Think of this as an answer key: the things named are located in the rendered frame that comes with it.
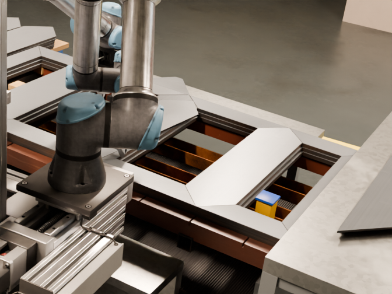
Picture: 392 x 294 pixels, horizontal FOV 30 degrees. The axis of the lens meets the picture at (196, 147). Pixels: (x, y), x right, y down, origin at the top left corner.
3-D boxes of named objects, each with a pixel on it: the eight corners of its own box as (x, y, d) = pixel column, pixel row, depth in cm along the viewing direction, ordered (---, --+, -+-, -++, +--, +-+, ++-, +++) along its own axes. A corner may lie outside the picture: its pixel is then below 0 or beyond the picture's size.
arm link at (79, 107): (56, 134, 191) (58, 86, 185) (107, 136, 194) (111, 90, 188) (53, 156, 181) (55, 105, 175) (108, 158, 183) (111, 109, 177)
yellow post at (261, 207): (254, 245, 238) (263, 194, 230) (268, 251, 236) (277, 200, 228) (247, 252, 234) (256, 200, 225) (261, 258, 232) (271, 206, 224)
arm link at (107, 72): (101, 98, 219) (101, 84, 228) (139, 101, 220) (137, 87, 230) (102, 74, 215) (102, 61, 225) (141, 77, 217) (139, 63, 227)
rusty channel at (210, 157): (8, 88, 327) (8, 78, 325) (363, 217, 263) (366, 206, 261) (-5, 93, 321) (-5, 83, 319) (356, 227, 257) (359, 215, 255)
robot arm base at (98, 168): (86, 200, 183) (87, 165, 178) (35, 182, 188) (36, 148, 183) (116, 176, 195) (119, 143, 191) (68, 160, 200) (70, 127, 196)
